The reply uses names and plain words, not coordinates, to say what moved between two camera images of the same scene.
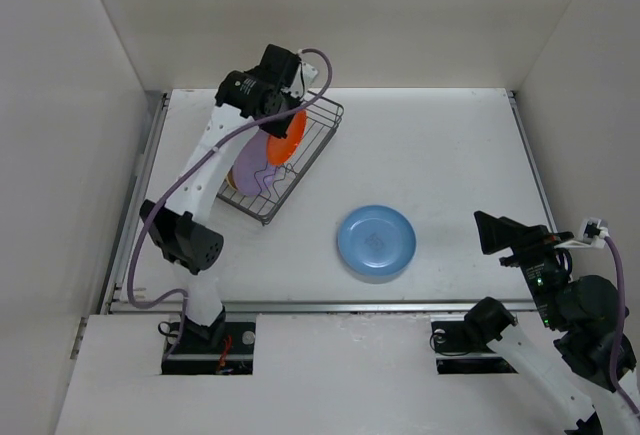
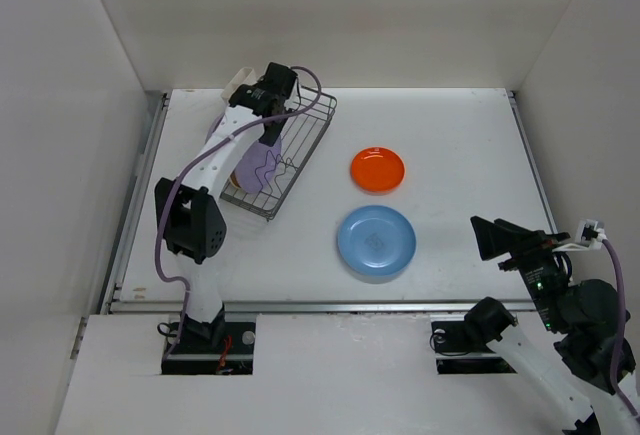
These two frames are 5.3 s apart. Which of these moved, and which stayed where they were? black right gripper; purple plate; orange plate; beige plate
Moved: orange plate
Stayed: beige plate; purple plate; black right gripper
